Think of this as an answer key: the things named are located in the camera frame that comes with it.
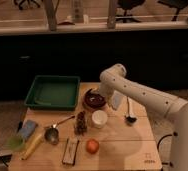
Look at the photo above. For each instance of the black chair right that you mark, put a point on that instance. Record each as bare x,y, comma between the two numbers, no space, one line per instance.
177,4

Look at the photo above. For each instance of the blue sponge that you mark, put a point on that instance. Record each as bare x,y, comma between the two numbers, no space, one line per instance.
27,130

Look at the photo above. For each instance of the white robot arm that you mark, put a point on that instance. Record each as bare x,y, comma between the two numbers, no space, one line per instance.
170,106

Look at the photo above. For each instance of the red-orange bowl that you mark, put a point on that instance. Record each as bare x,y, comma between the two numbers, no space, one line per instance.
88,106

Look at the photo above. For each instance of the black ladle spoon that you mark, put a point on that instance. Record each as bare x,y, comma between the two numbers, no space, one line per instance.
130,116

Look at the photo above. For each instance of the green plastic tray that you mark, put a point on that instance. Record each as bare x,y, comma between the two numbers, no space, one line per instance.
53,92

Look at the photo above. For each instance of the metal measuring scoop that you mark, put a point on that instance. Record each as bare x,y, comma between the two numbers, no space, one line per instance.
51,134

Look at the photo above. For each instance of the orange fruit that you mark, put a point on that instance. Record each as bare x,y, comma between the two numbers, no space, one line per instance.
92,146

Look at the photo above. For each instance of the light blue folded cloth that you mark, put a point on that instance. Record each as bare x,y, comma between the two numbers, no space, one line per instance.
115,100

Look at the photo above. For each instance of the black chair left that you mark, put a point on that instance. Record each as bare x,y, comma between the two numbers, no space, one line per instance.
24,4

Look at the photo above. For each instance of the white cup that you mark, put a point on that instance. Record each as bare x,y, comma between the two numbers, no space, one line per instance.
99,118

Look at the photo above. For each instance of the green plastic cup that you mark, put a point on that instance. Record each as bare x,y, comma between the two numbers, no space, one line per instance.
16,143

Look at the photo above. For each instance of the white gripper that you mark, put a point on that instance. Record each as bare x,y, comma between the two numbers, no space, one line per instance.
106,91

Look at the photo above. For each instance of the black office chair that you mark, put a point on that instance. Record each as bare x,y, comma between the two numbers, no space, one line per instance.
128,5

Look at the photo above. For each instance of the dark maroon bowl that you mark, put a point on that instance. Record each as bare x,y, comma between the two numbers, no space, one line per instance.
89,95

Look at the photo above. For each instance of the brown pine cone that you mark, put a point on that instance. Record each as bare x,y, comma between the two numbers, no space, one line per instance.
80,124

